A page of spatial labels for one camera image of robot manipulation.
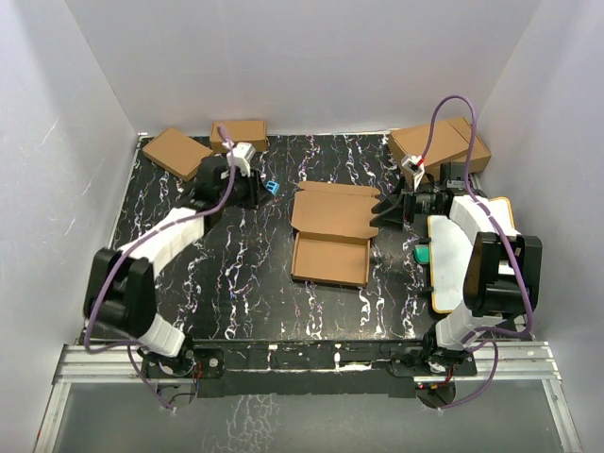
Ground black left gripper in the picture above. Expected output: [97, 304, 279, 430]
[217, 167, 274, 211]

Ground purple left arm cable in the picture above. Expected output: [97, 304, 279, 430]
[83, 122, 237, 412]

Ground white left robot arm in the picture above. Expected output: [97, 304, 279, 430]
[83, 156, 272, 377]

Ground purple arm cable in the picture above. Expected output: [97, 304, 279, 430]
[419, 94, 535, 408]
[83, 122, 237, 412]

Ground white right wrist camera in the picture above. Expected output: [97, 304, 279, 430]
[401, 155, 425, 192]

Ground small cardboard box top right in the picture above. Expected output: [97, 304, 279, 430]
[388, 117, 471, 180]

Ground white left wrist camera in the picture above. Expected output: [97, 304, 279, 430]
[226, 142, 256, 177]

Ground aluminium frame rail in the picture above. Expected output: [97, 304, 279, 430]
[471, 342, 582, 453]

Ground green eraser block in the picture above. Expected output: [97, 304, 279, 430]
[413, 244, 430, 265]

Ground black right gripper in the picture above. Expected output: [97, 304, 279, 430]
[369, 175, 444, 232]

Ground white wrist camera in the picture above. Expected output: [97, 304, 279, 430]
[401, 155, 425, 192]
[226, 142, 256, 177]

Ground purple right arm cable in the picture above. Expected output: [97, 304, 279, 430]
[419, 94, 535, 408]

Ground blue slotted plastic block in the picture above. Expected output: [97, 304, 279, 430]
[265, 180, 279, 195]

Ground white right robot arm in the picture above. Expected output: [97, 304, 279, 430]
[370, 157, 543, 375]

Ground white board with yellow rim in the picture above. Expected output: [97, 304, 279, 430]
[428, 195, 495, 314]

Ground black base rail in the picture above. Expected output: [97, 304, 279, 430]
[141, 340, 477, 398]

